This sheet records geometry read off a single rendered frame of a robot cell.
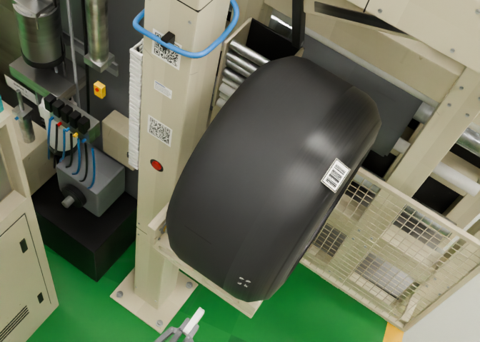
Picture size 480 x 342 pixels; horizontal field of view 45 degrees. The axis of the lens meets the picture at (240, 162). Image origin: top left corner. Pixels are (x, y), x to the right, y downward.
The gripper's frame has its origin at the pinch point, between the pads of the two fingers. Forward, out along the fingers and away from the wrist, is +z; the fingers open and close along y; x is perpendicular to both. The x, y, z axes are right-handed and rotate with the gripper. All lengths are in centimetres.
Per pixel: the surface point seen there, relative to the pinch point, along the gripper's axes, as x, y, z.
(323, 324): 111, -35, 51
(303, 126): -41, 0, 38
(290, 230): -33.1, -9.0, 20.2
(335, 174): -39, -11, 33
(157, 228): 10.3, 24.4, 16.7
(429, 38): -55, -12, 63
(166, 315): 104, 22, 14
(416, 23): -57, -8, 63
